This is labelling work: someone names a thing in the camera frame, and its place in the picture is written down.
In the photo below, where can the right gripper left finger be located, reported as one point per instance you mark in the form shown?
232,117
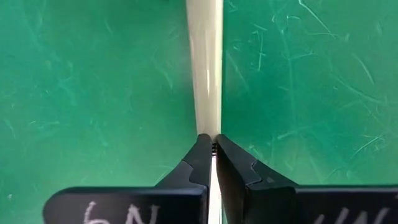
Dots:
124,205

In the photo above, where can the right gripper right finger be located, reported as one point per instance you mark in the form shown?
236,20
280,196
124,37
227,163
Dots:
311,205

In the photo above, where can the green table mat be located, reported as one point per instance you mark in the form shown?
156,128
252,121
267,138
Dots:
93,93

